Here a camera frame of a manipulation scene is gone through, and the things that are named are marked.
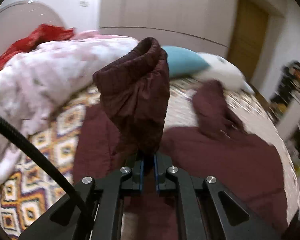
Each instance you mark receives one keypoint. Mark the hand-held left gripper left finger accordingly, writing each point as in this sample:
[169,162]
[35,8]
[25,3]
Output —
[141,177]

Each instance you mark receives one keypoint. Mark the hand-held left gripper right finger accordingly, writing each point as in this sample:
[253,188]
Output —
[156,177]

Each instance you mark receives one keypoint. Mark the maroon quilted jacket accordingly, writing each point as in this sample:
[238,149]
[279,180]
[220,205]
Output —
[137,100]

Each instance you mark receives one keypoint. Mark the beige dotted quilt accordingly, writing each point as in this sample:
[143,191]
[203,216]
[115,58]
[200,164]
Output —
[181,112]

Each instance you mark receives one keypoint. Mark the geometric patterned blanket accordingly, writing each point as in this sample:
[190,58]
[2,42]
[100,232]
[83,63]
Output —
[27,187]

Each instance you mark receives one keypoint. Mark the teal pillow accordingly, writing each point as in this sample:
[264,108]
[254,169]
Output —
[182,61]

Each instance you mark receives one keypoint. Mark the white plush pillow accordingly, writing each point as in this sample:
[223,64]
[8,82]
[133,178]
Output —
[225,72]

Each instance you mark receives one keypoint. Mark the pink white fleece blanket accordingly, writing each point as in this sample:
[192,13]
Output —
[40,80]

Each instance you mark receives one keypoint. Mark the cluttered shelf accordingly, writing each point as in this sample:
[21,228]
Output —
[295,97]

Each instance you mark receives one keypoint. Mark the white wardrobe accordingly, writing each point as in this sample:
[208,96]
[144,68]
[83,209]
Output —
[165,7]

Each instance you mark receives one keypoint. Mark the wooden door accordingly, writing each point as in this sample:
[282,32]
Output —
[250,35]

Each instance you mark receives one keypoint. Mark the red cloth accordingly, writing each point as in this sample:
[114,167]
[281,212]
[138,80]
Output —
[32,38]

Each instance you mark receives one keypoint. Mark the white rounded headboard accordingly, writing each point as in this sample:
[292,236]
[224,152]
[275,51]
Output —
[22,17]

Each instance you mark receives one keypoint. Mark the wall switch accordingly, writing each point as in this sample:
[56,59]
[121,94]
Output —
[84,4]

